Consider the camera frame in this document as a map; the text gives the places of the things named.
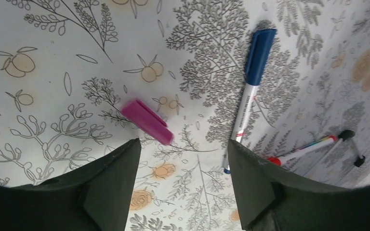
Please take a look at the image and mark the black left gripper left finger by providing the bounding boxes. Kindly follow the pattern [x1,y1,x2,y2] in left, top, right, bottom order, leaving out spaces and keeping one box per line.
[0,139,142,231]

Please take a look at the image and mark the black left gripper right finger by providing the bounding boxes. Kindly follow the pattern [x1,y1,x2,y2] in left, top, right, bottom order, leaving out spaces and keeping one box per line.
[227,140,370,231]

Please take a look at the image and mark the magenta marker cap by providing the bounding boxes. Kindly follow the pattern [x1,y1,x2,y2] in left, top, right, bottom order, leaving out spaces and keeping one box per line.
[121,99,174,145]

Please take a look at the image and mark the red capped marker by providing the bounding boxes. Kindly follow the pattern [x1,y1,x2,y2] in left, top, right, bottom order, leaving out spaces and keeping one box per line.
[267,136,338,166]

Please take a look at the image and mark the floral patterned table mat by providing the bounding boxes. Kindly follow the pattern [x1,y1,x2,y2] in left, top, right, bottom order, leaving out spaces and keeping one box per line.
[0,0,370,231]

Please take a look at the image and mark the blue capped marker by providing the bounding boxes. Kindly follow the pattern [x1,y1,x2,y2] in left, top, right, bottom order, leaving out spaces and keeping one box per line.
[222,28,278,175]

